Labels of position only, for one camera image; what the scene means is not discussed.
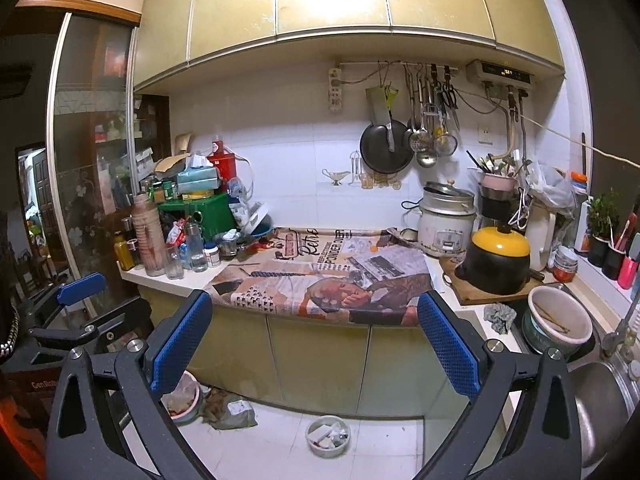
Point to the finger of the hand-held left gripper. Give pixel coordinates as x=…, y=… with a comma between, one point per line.
x=120, y=322
x=82, y=285

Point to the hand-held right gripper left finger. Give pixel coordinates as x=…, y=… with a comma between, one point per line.
x=182, y=345

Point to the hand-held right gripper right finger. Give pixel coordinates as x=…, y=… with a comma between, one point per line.
x=447, y=345

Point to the glass bowl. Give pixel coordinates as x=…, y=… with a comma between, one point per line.
x=328, y=437

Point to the yellow bottle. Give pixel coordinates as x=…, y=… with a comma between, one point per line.
x=123, y=255

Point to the wooden cutting board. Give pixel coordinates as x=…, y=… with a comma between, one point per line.
x=465, y=296

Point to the pink bowl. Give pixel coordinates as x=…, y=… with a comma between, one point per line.
x=182, y=402

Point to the grey rag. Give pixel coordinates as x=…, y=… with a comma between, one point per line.
x=499, y=317

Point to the brown bag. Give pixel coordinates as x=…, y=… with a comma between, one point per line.
x=216, y=405

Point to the glass tumbler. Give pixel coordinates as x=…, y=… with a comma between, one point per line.
x=174, y=265

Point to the stack of paper cups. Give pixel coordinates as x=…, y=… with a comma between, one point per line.
x=149, y=240

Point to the grey packet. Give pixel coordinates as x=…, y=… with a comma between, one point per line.
x=239, y=415

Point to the green bowl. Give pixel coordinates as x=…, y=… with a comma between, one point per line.
x=537, y=342

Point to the black pot yellow lid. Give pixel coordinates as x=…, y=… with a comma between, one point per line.
x=495, y=265

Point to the clear bottle steel cap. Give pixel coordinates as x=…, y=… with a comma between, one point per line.
x=196, y=252

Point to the white pill bottle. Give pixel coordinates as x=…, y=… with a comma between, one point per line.
x=211, y=256

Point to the red snack packet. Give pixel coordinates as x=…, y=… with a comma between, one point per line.
x=175, y=234

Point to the glass jar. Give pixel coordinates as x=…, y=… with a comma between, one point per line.
x=229, y=247

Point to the white rice cooker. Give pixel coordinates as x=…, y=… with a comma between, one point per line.
x=445, y=230

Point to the dark brown brush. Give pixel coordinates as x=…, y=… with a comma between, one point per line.
x=389, y=234

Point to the glass display cabinet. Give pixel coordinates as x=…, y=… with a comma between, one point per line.
x=95, y=160

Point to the green lid jar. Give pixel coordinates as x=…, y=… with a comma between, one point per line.
x=167, y=191

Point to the white basin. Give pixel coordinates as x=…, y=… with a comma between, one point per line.
x=575, y=332

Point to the green plastic box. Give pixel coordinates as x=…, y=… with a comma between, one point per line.
x=200, y=215

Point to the blue bowl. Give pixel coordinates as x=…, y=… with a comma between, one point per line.
x=262, y=233

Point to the white kettle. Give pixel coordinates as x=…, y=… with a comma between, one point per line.
x=540, y=240

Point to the stack of small bowls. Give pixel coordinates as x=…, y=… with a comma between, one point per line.
x=565, y=267

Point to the newspaper print tablecloth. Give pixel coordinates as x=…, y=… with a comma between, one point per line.
x=310, y=280

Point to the black round container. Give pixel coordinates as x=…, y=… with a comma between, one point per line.
x=495, y=210

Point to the white tray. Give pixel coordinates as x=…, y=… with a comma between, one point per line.
x=256, y=217

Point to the brown cardboard piece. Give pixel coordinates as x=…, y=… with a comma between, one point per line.
x=170, y=165

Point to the plastic bottle blue label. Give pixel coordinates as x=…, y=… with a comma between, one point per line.
x=238, y=205

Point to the teal tissue box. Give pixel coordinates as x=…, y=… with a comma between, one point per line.
x=197, y=177

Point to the steel sink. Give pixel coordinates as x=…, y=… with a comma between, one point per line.
x=600, y=400

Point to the steel faucet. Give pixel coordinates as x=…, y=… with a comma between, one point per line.
x=615, y=332

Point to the pink utensil holder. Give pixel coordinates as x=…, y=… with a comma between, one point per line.
x=497, y=180

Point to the black toothbrush cup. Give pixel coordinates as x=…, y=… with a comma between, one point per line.
x=612, y=265

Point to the red canister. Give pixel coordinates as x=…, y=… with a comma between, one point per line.
x=222, y=162

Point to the steel ladle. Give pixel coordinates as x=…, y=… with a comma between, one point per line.
x=426, y=159

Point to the clear plastic bag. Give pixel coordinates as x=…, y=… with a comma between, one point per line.
x=552, y=187

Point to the plastic bottle orange cap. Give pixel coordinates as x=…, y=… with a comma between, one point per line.
x=581, y=210

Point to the pink cup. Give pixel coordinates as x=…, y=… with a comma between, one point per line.
x=627, y=274

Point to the potted green plant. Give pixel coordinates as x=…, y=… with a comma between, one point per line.
x=602, y=220

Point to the mesh strainer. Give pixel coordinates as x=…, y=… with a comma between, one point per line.
x=444, y=145

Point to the black wok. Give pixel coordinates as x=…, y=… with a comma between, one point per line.
x=380, y=152

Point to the steel cleaver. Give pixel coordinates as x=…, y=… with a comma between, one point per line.
x=380, y=105

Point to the black kitchen scissors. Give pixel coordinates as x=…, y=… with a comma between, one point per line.
x=449, y=92

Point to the white water heater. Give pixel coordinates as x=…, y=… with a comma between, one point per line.
x=500, y=72

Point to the white power strip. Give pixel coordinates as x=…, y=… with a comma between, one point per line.
x=335, y=90

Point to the dark window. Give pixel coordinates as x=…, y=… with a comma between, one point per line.
x=610, y=85

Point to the yellow wall cabinet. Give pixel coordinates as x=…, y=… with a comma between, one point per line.
x=350, y=0

